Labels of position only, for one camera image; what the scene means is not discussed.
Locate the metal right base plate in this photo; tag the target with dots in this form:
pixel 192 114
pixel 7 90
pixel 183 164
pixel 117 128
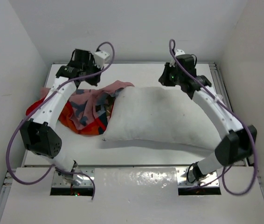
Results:
pixel 184 173

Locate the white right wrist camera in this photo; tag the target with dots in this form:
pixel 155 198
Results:
pixel 178 52

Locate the white pillow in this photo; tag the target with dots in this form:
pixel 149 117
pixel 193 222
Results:
pixel 157 114

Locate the metal base plate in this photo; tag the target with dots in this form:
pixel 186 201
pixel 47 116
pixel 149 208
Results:
pixel 184 173
pixel 81 180

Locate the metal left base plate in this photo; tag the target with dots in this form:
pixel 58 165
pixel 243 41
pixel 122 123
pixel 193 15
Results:
pixel 81 180

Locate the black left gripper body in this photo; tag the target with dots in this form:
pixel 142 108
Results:
pixel 92 68

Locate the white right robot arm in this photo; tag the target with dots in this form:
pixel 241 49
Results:
pixel 200 90

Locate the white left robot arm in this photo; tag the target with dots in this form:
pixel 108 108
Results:
pixel 38 133

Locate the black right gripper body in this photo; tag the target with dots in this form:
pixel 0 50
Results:
pixel 170 77

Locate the aluminium frame rail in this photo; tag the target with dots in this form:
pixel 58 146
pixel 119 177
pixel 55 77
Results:
pixel 238 143

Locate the red cartoon print pillowcase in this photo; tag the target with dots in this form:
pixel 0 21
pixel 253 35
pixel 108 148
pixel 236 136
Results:
pixel 88 111

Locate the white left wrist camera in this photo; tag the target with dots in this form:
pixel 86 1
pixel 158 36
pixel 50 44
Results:
pixel 100 57

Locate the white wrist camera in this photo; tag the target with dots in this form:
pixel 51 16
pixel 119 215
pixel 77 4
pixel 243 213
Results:
pixel 178 52
pixel 100 57

